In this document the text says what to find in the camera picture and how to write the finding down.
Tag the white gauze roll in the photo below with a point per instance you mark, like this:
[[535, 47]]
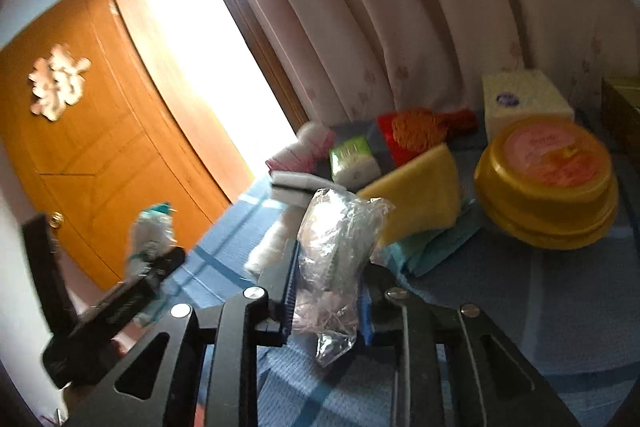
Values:
[[270, 248]]

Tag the green tissue packet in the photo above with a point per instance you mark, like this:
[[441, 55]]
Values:
[[353, 164]]

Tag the yellow tissue pack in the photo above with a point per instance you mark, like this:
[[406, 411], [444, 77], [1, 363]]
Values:
[[511, 96]]

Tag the red embroidered pouch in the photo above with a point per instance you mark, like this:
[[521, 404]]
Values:
[[412, 132]]

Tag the brass door knob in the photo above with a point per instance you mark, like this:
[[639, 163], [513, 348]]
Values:
[[55, 220]]

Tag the round gold tin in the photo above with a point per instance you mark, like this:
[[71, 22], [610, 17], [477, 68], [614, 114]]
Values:
[[549, 183]]

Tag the pink rolled towel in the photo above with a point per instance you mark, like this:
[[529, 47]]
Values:
[[313, 144]]

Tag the teal cloth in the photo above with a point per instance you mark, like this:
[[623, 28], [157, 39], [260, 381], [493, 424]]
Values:
[[420, 253]]

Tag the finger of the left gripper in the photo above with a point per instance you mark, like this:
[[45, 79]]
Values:
[[123, 302]]

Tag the orange wooden door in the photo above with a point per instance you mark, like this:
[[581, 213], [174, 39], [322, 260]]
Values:
[[115, 152]]

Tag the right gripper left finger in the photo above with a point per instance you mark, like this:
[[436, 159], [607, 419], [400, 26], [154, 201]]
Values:
[[156, 383]]

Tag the yellow sponge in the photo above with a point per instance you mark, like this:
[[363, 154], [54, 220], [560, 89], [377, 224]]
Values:
[[426, 195]]

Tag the white flower door ornament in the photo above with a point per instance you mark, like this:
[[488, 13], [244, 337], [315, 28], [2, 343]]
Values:
[[57, 82]]

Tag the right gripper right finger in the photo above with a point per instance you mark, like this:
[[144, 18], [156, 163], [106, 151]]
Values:
[[452, 364]]

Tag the cotton swab packet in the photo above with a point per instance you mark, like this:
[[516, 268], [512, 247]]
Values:
[[151, 236]]

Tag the clear plastic bag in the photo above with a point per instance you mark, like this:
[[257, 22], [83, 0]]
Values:
[[339, 233]]

